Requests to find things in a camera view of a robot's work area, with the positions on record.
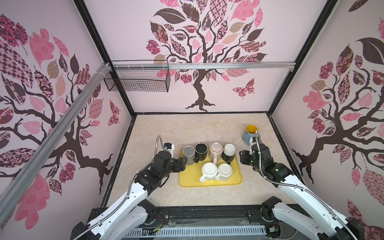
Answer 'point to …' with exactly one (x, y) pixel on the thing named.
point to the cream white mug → (225, 171)
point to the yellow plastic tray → (189, 178)
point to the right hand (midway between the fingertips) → (241, 151)
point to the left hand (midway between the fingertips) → (182, 162)
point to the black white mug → (228, 154)
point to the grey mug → (189, 152)
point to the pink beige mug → (215, 152)
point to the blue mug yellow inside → (249, 132)
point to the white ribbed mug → (210, 170)
